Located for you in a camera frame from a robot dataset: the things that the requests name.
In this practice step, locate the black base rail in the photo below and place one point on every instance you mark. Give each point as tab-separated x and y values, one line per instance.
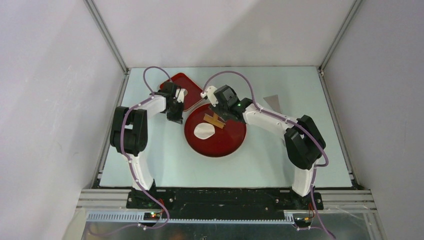
233	204

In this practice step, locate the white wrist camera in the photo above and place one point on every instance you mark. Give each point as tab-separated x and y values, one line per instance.
208	93
180	95

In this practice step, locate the round red plate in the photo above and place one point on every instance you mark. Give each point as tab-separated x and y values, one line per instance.
224	142

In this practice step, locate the rectangular red tray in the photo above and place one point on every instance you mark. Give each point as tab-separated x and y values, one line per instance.
192	92

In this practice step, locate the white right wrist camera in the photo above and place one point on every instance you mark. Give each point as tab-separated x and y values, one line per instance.
208	93

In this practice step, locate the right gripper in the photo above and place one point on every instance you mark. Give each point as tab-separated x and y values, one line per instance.
216	109

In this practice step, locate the wooden dough roller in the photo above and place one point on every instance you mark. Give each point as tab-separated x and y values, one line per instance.
214	120

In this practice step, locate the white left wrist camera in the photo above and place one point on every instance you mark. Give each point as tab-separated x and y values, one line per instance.
180	95

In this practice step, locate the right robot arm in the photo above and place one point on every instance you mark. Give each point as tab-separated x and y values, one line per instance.
302	139

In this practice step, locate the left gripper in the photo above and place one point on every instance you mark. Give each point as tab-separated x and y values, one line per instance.
177	118

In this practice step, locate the white dough ball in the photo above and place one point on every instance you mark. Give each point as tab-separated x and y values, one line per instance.
204	130

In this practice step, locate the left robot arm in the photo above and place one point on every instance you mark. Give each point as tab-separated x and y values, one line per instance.
129	130

